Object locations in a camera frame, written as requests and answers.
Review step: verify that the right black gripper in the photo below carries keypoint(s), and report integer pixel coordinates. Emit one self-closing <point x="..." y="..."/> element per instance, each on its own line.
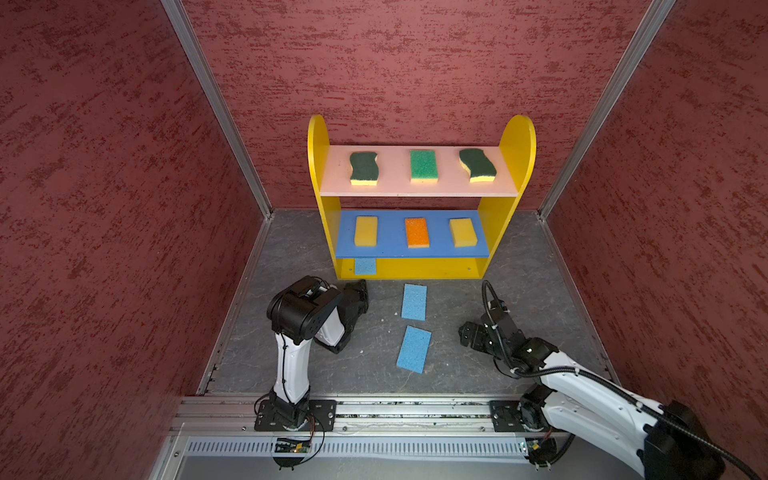
<point x="478" y="332"/>

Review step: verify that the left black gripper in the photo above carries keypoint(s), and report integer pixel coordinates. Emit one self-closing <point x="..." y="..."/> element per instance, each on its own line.
<point x="362" y="291"/>

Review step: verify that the light blue sponge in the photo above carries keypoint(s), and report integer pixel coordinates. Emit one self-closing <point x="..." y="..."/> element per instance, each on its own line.
<point x="414" y="349"/>
<point x="365" y="267"/>
<point x="414" y="302"/>

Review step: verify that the yellow sponge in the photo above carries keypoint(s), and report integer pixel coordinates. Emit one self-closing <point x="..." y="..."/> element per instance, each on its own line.
<point x="366" y="231"/>
<point x="463" y="232"/>

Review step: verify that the orange sponge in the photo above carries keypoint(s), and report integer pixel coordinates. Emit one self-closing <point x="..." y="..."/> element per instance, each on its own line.
<point x="417" y="234"/>

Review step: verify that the dark green wavy sponge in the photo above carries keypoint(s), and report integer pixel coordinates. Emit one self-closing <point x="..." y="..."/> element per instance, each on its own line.
<point x="365" y="170"/>
<point x="477" y="165"/>

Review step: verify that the bright green rectangular sponge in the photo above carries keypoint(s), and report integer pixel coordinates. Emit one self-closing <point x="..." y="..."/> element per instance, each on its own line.
<point x="423" y="166"/>

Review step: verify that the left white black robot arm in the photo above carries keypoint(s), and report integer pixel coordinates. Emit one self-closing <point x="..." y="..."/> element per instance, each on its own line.
<point x="309" y="311"/>

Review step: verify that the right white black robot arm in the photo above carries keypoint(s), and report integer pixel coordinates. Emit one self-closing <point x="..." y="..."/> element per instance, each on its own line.
<point x="657" y="441"/>

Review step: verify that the blue lower shelf board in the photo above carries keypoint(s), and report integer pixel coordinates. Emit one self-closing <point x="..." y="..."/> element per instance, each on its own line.
<point x="392" y="238"/>

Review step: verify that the yellow wooden shelf unit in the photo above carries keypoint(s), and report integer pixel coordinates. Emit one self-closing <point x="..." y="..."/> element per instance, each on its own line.
<point x="518" y="146"/>

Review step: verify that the pink upper shelf board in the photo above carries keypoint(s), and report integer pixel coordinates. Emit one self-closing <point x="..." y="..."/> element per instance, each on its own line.
<point x="333" y="171"/>

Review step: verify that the right small circuit board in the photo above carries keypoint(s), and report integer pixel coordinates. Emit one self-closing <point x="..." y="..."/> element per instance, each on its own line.
<point x="537" y="448"/>

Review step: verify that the small circuit board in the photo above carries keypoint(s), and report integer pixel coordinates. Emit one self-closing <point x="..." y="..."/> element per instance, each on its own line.
<point x="290" y="446"/>
<point x="537" y="448"/>

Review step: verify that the left small circuit board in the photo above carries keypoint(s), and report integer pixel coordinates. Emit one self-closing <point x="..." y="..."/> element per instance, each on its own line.
<point x="290" y="446"/>

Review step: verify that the left aluminium corner profile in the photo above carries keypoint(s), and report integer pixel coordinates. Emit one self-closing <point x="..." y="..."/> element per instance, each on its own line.
<point x="184" y="31"/>

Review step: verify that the aluminium corner profile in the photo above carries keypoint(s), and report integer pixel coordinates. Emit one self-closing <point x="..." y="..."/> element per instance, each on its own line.
<point x="184" y="31"/>
<point x="646" y="31"/>

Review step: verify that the right aluminium corner profile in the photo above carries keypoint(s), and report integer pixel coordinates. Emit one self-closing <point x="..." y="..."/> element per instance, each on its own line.
<point x="646" y="31"/>

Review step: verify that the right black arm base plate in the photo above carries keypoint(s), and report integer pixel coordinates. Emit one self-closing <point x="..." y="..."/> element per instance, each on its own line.
<point x="515" y="416"/>

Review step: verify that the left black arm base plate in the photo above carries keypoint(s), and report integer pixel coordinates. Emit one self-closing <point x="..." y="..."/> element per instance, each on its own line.
<point x="273" y="415"/>

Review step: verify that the white slotted cable duct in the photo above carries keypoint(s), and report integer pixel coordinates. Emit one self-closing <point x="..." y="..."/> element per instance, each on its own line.
<point x="502" y="449"/>

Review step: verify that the aluminium mounting rail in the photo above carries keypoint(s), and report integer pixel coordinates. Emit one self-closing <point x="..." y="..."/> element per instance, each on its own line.
<point x="356" y="416"/>

